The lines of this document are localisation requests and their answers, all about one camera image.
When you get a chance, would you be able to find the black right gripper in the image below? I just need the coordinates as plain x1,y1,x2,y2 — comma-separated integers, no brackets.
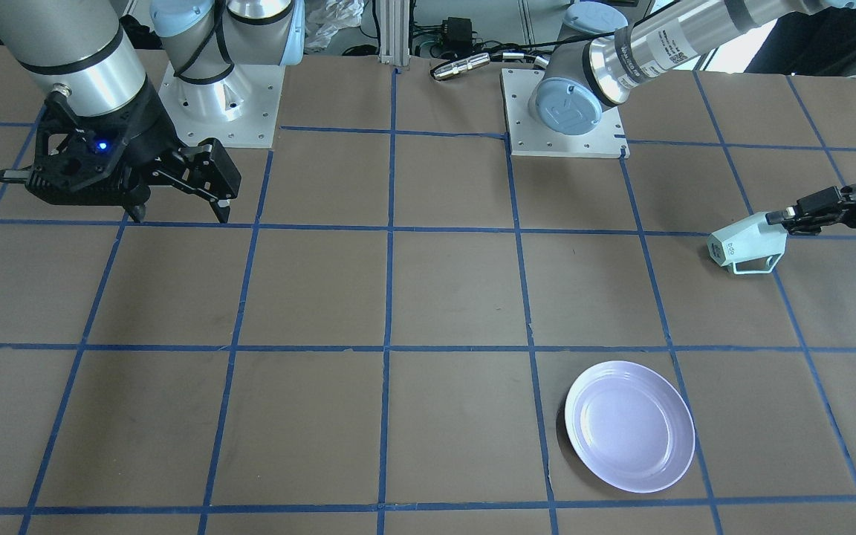
0,80,241,224

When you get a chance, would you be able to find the silver cylindrical connector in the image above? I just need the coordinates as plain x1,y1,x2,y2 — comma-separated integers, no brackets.
430,52,490,82

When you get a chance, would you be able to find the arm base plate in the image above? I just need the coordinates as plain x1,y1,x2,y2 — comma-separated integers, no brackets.
502,68,631,159
158,65,286,149

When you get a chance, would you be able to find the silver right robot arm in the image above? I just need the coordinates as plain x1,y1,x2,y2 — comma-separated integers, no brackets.
0,1,837,224

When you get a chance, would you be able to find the light teal faceted cup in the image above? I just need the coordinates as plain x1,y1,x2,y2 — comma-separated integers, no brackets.
706,211,788,275

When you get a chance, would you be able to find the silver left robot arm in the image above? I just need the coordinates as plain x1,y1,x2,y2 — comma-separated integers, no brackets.
528,1,856,136

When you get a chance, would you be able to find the lavender round plate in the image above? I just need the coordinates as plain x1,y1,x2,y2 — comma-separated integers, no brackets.
562,361,697,494

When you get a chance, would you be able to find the aluminium frame post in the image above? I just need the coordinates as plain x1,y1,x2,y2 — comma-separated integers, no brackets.
373,1,412,70

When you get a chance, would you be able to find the black power adapter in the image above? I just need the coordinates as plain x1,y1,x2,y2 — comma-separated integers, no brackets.
439,17,473,57

